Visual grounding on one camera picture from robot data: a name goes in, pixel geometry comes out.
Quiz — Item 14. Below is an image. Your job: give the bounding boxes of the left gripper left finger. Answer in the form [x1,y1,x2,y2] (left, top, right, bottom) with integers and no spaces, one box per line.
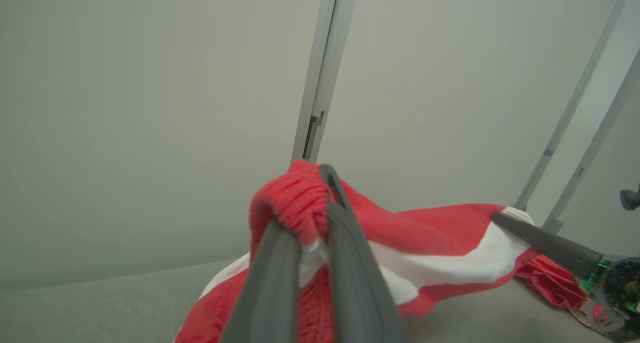
[220,218,303,343]

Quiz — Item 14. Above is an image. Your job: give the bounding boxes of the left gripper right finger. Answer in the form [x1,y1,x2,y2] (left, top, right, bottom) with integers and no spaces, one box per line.
[320,164,409,343]

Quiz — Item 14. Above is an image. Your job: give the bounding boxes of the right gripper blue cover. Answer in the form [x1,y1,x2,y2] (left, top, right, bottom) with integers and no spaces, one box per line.
[491,211,640,342]

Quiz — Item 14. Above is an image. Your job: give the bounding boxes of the red basketball jersey number 23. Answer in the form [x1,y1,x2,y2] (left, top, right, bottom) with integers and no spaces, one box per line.
[515,255,627,334]

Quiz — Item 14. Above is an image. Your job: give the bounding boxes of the red shorts with white band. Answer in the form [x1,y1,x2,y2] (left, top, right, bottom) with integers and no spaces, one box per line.
[173,158,542,343]

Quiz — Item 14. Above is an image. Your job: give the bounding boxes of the slim grey partition post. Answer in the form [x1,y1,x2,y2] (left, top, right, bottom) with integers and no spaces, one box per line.
[512,0,637,212]
[542,47,640,234]

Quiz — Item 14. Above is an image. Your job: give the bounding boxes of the wide grey partition post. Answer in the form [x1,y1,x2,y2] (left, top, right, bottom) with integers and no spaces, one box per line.
[290,0,361,165]

